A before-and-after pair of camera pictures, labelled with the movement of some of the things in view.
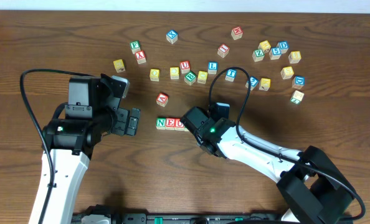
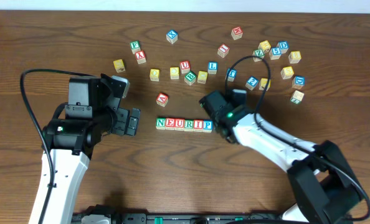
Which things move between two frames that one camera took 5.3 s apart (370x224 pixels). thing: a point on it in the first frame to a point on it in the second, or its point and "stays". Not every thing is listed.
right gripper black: x=190 y=119 to x=208 y=101
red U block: x=179 y=126 stays
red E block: x=170 y=124 stays
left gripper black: x=123 y=120 stays
